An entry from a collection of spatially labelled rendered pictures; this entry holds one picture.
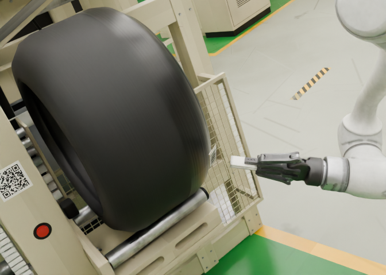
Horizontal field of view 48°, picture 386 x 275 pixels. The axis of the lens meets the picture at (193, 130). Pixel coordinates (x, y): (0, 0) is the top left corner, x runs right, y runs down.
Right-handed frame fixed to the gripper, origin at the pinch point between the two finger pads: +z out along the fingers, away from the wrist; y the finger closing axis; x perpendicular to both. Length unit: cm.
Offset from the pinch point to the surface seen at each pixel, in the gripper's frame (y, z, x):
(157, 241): 20.6, 21.2, -16.1
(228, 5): 237, 23, 399
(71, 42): -30, 42, 7
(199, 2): 251, 62, 419
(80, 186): 20, 48, -2
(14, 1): -16, 73, 37
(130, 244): 15.7, 27.5, -20.2
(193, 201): 15.9, 12.6, -4.7
